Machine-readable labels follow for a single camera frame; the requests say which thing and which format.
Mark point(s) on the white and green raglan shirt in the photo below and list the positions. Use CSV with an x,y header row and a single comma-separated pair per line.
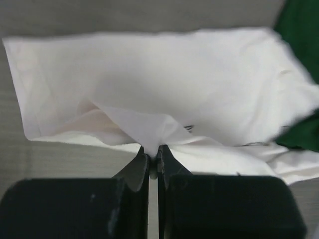
x,y
216,97

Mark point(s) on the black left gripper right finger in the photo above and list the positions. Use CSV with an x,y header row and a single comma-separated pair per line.
x,y
202,206

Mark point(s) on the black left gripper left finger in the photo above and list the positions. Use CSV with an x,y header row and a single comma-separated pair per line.
x,y
79,208

